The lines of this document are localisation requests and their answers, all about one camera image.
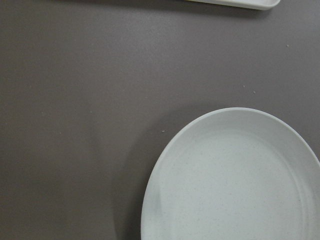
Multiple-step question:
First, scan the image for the white rabbit tray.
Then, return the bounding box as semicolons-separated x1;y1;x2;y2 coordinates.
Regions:
191;0;281;11

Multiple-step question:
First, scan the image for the beige round plate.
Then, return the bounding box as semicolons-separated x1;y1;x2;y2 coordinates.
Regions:
140;107;320;240

